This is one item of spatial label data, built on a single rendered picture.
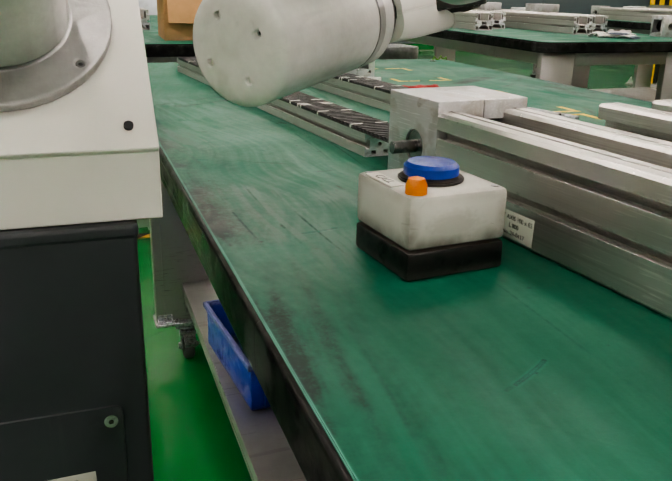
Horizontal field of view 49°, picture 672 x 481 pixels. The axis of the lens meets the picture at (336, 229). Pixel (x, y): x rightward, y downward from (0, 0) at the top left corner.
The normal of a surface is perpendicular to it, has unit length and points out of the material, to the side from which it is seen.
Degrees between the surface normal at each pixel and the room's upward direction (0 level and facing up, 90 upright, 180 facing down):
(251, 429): 0
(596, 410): 0
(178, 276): 90
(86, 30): 45
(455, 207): 90
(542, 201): 90
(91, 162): 90
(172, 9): 68
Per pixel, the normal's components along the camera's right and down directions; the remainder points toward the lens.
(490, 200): 0.42, 0.29
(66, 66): 0.25, -0.47
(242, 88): -0.51, 0.45
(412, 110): -0.91, 0.11
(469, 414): 0.02, -0.95
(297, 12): 0.71, -0.32
